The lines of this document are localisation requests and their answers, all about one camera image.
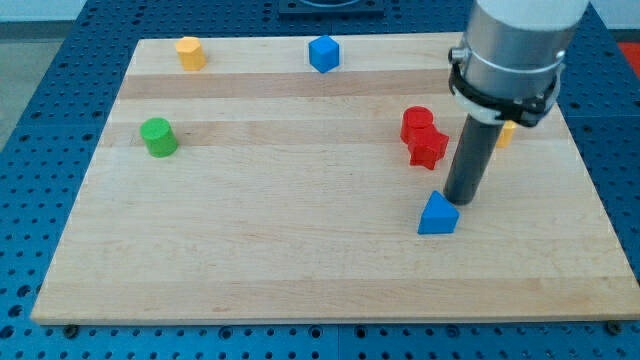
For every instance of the yellow block behind rod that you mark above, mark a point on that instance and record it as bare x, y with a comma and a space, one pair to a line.
506, 135

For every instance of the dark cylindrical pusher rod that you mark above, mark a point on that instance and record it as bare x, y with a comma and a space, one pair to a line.
473, 152

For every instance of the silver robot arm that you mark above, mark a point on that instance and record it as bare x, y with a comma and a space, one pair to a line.
509, 61

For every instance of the blue triangle block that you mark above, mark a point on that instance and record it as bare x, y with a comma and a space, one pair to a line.
439, 216

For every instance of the wooden board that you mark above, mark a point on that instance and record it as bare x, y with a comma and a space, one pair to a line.
290, 199

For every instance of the yellow hexagon block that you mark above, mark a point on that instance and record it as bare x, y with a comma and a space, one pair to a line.
190, 53

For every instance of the green cylinder block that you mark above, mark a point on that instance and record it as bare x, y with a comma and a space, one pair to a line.
158, 137

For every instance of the red cylinder block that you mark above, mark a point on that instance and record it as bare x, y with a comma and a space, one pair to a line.
415, 118

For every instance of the red star block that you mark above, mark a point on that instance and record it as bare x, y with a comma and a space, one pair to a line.
426, 146

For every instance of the blue cube block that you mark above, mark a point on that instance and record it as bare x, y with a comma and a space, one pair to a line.
324, 53

